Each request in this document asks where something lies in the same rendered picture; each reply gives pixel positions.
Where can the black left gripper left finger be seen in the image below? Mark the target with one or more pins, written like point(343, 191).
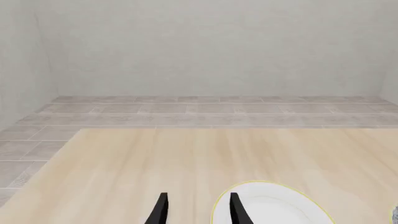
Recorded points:
point(159, 211)

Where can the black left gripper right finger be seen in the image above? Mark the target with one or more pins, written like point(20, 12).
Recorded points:
point(238, 211)

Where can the white plate with yellow rim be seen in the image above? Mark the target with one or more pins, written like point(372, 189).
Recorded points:
point(280, 205)

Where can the grey patterned bowl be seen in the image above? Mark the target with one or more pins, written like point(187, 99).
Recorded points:
point(395, 214)

